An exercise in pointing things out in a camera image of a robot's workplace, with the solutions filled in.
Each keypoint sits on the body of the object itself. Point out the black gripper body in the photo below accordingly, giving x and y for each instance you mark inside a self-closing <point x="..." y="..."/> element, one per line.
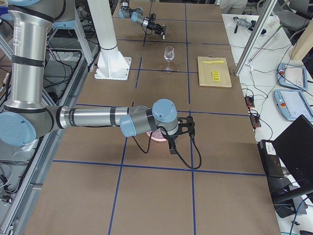
<point x="172" y="138"/>
<point x="153" y="25"/>

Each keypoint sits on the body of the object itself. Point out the clear wine glass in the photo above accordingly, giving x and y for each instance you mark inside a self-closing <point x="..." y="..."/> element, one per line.
<point x="169" y="54"/>

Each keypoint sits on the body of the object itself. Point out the pink plastic bowl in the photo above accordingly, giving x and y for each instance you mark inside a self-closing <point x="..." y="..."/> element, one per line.
<point x="156" y="136"/>

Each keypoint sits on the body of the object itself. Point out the yellow plastic knife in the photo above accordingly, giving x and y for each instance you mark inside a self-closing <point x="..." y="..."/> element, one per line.
<point x="214" y="62"/>

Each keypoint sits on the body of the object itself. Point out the bamboo cutting board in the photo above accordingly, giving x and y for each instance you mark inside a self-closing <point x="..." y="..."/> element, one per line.
<point x="205" y="75"/>

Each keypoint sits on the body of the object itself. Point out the black box with label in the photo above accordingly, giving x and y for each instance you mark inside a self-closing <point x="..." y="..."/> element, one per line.
<point x="270" y="160"/>

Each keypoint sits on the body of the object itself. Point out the black monitor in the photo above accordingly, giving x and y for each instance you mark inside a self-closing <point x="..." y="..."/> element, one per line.
<point x="294" y="146"/>

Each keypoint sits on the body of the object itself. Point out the teach pendant near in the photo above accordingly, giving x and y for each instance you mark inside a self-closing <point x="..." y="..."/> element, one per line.
<point x="292" y="104"/>

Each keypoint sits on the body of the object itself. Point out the teach pendant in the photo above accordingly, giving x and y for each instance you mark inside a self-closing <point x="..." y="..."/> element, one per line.
<point x="292" y="76"/>
<point x="292" y="104"/>

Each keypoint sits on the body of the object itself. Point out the teach pendant far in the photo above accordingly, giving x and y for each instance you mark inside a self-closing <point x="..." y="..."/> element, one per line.
<point x="292" y="76"/>

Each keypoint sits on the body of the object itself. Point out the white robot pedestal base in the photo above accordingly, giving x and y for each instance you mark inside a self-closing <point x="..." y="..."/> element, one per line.
<point x="111" y="65"/>

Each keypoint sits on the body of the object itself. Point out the aluminium frame post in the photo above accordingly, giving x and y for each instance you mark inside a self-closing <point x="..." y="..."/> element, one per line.
<point x="269" y="5"/>

